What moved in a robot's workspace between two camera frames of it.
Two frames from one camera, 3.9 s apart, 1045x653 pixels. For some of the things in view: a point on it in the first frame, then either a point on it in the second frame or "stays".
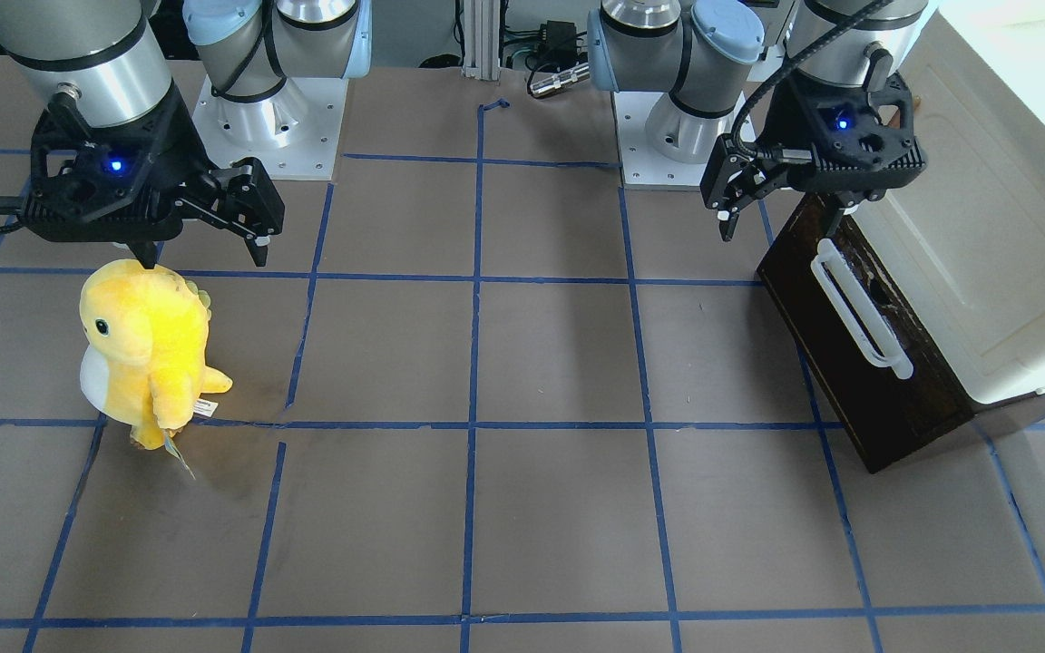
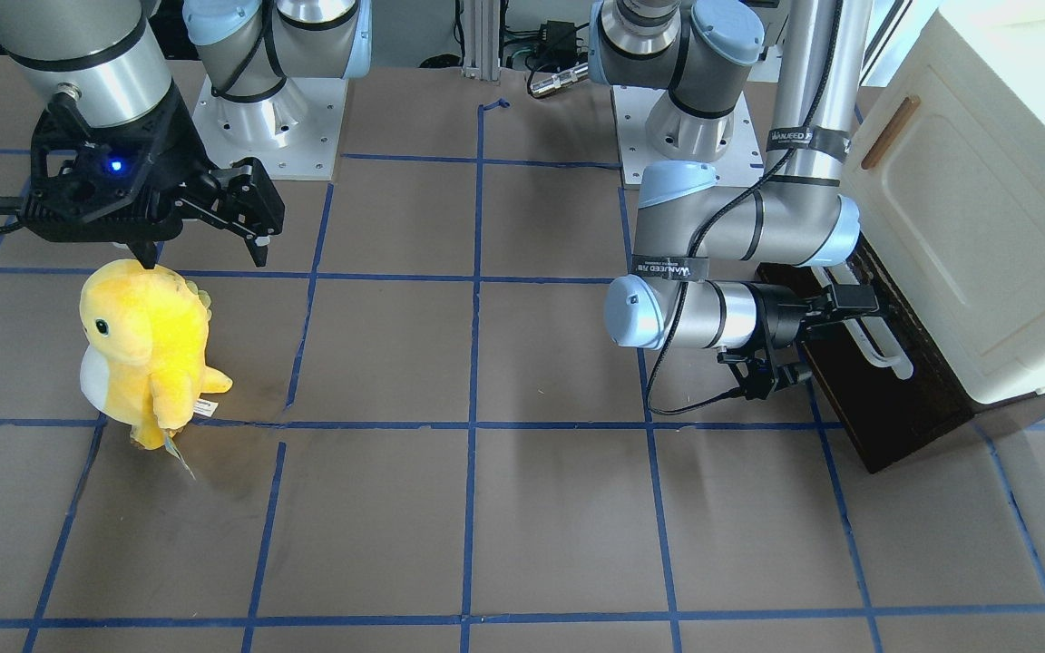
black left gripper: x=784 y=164 -> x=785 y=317
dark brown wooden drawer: x=888 y=375 stays
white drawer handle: x=872 y=336 stays
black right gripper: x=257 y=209 stays
